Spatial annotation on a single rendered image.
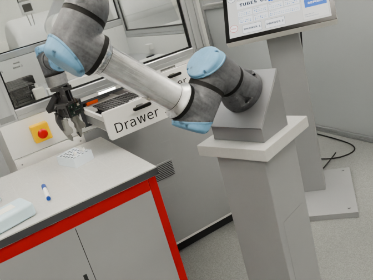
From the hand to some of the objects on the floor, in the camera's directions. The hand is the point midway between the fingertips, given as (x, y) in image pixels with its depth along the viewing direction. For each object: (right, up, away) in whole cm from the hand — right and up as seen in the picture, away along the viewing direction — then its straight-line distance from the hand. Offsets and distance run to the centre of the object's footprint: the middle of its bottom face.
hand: (74, 135), depth 168 cm
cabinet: (+13, -55, +99) cm, 114 cm away
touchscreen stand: (+114, -34, +80) cm, 143 cm away
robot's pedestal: (+85, -68, +9) cm, 109 cm away
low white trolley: (+12, -86, +14) cm, 88 cm away
